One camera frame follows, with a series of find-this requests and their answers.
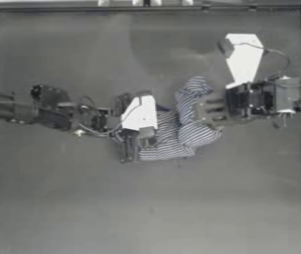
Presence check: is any navy white striped shirt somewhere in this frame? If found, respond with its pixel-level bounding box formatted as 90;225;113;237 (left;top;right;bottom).
137;75;227;163

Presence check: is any black table frame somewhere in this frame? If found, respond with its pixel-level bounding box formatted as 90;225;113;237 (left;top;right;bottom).
0;1;301;83

